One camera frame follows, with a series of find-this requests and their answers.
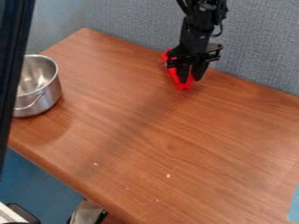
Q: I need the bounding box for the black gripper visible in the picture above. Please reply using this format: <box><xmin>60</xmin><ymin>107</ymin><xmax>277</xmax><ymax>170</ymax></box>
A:
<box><xmin>164</xmin><ymin>43</ymin><xmax>223</xmax><ymax>84</ymax></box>

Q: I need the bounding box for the red star-shaped block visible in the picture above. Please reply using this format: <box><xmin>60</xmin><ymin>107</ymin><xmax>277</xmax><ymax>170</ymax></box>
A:
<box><xmin>160</xmin><ymin>47</ymin><xmax>193</xmax><ymax>91</ymax></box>

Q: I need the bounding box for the stainless steel pot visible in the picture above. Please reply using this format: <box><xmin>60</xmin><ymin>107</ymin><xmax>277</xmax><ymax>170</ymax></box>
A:
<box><xmin>13</xmin><ymin>54</ymin><xmax>61</xmax><ymax>117</ymax></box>

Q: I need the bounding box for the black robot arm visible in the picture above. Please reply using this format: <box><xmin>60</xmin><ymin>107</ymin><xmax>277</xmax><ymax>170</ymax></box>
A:
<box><xmin>165</xmin><ymin>0</ymin><xmax>229</xmax><ymax>84</ymax></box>

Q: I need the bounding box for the black object at bottom left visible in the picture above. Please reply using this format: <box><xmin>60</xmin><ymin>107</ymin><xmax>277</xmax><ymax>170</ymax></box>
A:
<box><xmin>7</xmin><ymin>203</ymin><xmax>41</xmax><ymax>224</ymax></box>

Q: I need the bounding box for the white object at corner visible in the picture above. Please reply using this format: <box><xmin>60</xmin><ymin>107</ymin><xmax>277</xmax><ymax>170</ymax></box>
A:
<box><xmin>0</xmin><ymin>202</ymin><xmax>28</xmax><ymax>224</ymax></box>

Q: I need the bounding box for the grey table leg bracket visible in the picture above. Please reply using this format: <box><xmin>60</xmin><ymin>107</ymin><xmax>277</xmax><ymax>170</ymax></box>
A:
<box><xmin>67</xmin><ymin>199</ymin><xmax>108</xmax><ymax>224</ymax></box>

